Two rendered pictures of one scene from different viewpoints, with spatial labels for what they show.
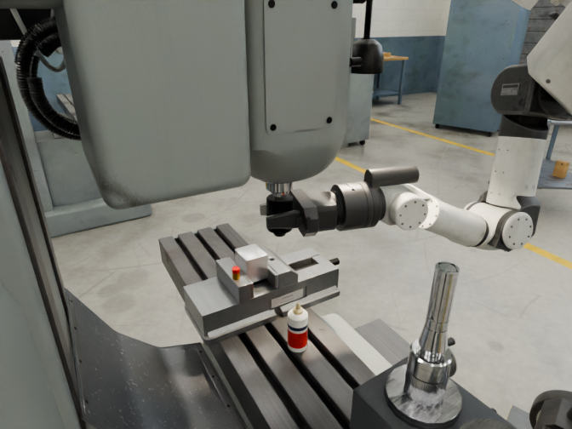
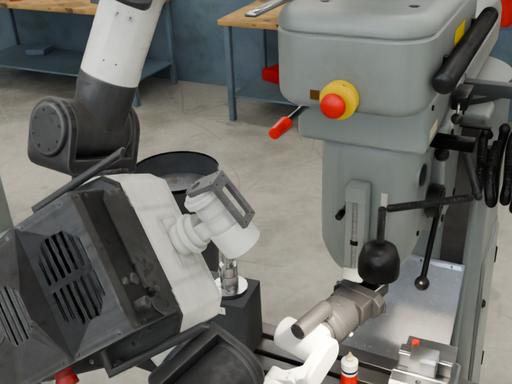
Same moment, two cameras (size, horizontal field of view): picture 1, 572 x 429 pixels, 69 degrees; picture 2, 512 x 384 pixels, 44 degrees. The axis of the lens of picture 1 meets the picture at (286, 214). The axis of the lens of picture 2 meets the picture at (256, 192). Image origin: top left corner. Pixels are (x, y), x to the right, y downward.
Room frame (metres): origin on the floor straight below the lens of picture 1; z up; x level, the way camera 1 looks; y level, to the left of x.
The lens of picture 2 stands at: (1.51, -0.83, 2.12)
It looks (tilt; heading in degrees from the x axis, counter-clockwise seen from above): 29 degrees down; 147
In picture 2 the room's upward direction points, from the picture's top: 3 degrees counter-clockwise
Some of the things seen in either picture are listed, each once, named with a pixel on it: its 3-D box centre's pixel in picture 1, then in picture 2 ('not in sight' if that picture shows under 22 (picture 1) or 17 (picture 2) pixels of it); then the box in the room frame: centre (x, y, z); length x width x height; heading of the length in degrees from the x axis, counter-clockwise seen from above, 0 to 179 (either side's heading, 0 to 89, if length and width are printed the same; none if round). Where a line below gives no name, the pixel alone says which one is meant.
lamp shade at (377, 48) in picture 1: (365, 54); (379, 257); (0.87, -0.15, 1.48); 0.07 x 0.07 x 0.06
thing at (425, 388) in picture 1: (426, 374); (228, 276); (0.37, -0.17, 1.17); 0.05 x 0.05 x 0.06
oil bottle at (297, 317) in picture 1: (297, 324); (349, 369); (0.66, -0.02, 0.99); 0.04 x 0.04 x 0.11
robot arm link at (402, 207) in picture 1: (387, 197); (311, 331); (0.72, -0.19, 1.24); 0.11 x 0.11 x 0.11; 14
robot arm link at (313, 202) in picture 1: (327, 209); (346, 310); (0.71, -0.08, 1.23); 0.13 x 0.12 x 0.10; 14
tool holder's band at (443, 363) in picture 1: (431, 353); (228, 265); (0.37, -0.17, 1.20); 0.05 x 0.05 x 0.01
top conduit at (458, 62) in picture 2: not in sight; (468, 43); (0.79, 0.11, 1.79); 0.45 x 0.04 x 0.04; 119
